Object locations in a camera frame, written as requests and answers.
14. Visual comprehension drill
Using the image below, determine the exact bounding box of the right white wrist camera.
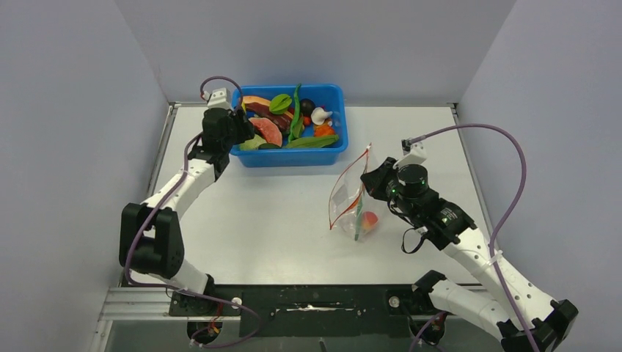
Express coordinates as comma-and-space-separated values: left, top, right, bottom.
393, 139, 428, 169

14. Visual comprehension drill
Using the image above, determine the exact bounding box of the long green bean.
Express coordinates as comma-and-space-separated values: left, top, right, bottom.
354, 198, 364, 241

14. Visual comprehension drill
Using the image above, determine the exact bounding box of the upright green bean pod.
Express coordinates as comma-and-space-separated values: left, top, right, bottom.
288, 84, 303, 142

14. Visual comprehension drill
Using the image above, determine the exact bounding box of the clear zip top bag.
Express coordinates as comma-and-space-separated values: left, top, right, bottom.
328, 143, 387, 241

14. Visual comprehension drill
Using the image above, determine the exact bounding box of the blue plastic bin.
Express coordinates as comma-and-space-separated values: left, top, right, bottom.
230, 84, 348, 167

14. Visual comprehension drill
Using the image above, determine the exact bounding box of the orange carrot piece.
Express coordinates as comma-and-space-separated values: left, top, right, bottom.
313, 124, 336, 137

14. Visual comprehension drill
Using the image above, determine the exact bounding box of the flat green leaf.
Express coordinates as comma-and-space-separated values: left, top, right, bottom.
283, 135, 340, 149

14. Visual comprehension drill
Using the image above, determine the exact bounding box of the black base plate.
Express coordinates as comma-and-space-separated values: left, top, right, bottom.
169, 284, 438, 338

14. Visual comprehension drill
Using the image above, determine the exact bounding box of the black plum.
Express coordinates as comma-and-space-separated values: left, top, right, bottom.
299, 98, 316, 117

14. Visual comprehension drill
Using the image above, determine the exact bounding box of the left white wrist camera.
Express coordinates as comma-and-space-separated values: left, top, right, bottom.
203, 88, 233, 110

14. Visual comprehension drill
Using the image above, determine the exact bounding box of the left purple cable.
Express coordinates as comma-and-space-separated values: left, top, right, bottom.
123, 76, 263, 350

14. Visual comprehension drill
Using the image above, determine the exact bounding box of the pale green cabbage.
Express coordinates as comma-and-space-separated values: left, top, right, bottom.
238, 134, 266, 151

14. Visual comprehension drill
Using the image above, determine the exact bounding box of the white mushroom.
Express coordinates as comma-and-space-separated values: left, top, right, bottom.
310, 106, 333, 125

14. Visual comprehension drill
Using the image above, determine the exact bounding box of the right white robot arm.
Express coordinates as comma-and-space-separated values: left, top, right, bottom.
361, 158, 578, 351

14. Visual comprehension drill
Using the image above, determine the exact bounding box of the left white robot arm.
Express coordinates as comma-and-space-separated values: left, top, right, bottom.
119, 107, 255, 298

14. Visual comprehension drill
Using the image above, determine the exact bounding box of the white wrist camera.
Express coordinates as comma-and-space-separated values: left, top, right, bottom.
203, 88, 233, 110
393, 139, 428, 169

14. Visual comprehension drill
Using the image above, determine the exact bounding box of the pink watermelon slice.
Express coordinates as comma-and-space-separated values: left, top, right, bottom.
249, 117, 283, 147

